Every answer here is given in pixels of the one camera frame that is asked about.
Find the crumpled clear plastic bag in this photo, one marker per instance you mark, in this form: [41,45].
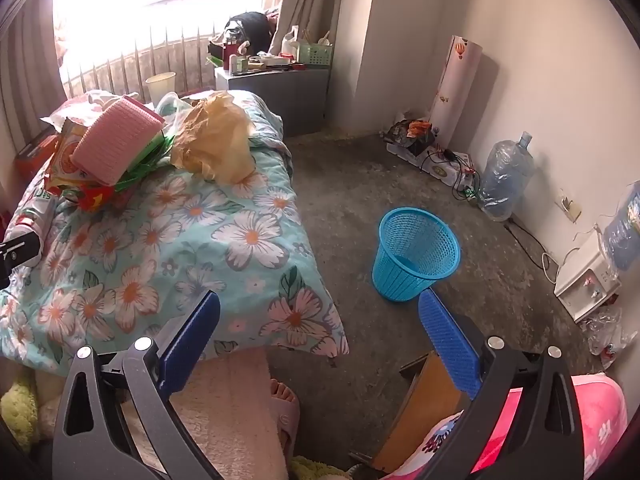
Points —
[607,335]

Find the green plastic basket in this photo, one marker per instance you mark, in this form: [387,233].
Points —
[315,55]

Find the large clear water jug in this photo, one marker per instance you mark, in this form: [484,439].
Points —
[502,180]

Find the white wallpaper roll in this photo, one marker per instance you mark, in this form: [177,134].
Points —
[455,90]

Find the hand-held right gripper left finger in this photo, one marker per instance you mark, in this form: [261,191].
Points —
[192,340]

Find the blue plastic wastebasket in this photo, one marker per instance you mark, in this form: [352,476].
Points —
[400,280]

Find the green fluffy cloth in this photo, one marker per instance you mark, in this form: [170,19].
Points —
[17,410]

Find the large yellow orange packet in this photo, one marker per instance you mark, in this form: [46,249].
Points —
[65,155]

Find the black bag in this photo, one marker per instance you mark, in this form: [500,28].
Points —
[250,27]

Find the metal window railing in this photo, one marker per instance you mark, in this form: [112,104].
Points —
[125,67]

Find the grey cabinet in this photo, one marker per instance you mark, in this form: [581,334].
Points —
[295,100]

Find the wooden board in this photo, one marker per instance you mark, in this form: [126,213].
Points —
[420,410]

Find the red cardboard box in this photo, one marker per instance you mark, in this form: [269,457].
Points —
[35,155]

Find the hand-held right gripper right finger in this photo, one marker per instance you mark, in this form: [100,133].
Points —
[450,340]

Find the white bottle red label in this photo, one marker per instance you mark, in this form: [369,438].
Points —
[35,207]

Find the red foil wrapper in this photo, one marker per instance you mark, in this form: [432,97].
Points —
[95,197]

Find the clear thin plastic bag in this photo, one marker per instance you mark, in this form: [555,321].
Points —
[170,107]

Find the red thermos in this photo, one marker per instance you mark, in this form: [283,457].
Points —
[233,55]

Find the pink slipper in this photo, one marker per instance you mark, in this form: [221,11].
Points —
[287,420]

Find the wall socket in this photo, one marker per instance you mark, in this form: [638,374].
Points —
[567,207]

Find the bright green snack bag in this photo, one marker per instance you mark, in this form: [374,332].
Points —
[145,165]

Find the yellowish plastic bag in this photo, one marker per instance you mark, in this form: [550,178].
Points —
[215,135]

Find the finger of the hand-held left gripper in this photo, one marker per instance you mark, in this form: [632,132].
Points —
[17,255]

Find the white water dispenser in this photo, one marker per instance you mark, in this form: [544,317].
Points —
[582,280]

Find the white plastic cup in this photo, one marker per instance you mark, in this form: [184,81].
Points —
[160,87]

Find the blue water bottle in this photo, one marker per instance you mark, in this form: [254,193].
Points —
[625,235]

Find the brown curtain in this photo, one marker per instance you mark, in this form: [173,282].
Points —
[25,70]

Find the cream fluffy robe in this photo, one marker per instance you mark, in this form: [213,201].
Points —
[230,410]

